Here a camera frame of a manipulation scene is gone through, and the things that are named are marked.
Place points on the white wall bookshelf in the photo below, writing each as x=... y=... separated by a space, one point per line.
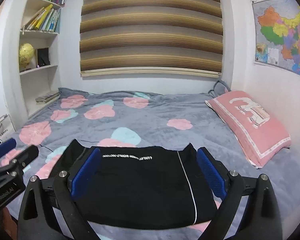
x=35 y=82

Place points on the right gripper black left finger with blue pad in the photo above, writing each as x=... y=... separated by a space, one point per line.
x=37 y=219

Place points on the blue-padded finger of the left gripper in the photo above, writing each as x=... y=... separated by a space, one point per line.
x=7 y=146

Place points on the grey pillow behind pink pillow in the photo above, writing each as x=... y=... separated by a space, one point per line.
x=219 y=88

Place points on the stack of books on bed edge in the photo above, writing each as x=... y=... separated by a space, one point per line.
x=43 y=99

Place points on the white paper bag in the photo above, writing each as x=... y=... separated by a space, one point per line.
x=6 y=128

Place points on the pink pillow with elephant print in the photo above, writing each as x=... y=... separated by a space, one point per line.
x=259 y=133

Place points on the black picture frame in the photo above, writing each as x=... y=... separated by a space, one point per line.
x=43 y=57

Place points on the black jacket with reflective stripe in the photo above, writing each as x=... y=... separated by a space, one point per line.
x=146 y=188

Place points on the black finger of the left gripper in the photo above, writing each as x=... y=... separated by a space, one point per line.
x=26 y=156

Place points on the middle row of books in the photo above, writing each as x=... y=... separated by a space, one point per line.
x=45 y=19

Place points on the yellow globe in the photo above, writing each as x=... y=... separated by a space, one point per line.
x=27 y=55

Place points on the brown striped window blind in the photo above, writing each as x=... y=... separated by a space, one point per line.
x=151 y=36

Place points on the colourful wall map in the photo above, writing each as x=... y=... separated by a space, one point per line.
x=277 y=33

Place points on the grey floral bed sheet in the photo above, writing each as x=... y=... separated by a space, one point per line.
x=136 y=119

